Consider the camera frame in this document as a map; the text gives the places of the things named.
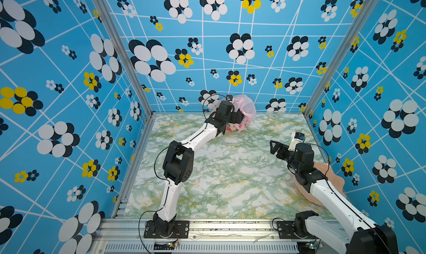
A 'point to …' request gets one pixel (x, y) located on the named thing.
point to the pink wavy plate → (337, 181)
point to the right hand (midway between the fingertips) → (279, 143)
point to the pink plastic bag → (248, 105)
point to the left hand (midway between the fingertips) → (235, 109)
